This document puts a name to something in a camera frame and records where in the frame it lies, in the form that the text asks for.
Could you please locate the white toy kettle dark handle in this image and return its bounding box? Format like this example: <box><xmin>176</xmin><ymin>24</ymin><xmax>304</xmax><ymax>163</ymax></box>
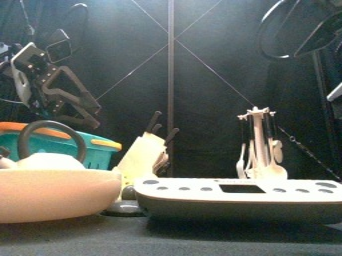
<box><xmin>0</xmin><ymin>119</ymin><xmax>89</xmax><ymax>171</ymax></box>

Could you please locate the grey vertical frame pole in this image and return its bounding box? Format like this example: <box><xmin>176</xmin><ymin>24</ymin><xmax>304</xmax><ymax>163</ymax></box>
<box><xmin>166</xmin><ymin>0</ymin><xmax>177</xmax><ymax>178</ymax></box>

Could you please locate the white kitchen scale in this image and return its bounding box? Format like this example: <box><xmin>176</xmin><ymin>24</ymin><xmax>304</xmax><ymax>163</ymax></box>
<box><xmin>133</xmin><ymin>176</ymin><xmax>342</xmax><ymax>225</ymax></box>

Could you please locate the cream toy pan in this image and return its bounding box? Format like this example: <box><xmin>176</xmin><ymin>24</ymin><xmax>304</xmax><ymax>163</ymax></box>
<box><xmin>0</xmin><ymin>167</ymin><xmax>123</xmax><ymax>225</ymax></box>

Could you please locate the white toy ladle black handle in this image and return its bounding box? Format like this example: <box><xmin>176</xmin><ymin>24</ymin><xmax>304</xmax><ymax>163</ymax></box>
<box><xmin>269</xmin><ymin>113</ymin><xmax>285</xmax><ymax>165</ymax></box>

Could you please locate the cream toy knife block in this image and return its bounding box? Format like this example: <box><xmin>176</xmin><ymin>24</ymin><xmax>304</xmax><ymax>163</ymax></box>
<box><xmin>113</xmin><ymin>131</ymin><xmax>172</xmax><ymax>202</ymax></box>

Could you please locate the teal basket orange rim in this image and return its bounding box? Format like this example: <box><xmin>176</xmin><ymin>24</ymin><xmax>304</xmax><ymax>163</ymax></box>
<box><xmin>0</xmin><ymin>121</ymin><xmax>123</xmax><ymax>171</ymax></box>

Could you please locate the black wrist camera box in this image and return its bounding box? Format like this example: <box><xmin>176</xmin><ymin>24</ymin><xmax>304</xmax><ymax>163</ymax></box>
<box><xmin>43</xmin><ymin>28</ymin><xmax>74</xmax><ymax>64</ymax></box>

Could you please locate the white toy spoon black handle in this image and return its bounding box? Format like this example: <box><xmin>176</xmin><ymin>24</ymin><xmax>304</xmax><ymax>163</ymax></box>
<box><xmin>265</xmin><ymin>113</ymin><xmax>289</xmax><ymax>181</ymax></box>

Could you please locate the white toy spatula black handle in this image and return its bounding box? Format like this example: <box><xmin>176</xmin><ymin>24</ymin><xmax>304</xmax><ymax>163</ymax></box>
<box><xmin>236</xmin><ymin>117</ymin><xmax>249</xmax><ymax>180</ymax></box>

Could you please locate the white utensil stand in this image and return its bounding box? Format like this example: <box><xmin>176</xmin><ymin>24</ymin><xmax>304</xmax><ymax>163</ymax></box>
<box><xmin>237</xmin><ymin>106</ymin><xmax>278</xmax><ymax>180</ymax></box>

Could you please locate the black looped cable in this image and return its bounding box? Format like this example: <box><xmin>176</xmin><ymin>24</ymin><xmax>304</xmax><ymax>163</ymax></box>
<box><xmin>257</xmin><ymin>0</ymin><xmax>313</xmax><ymax>61</ymax></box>

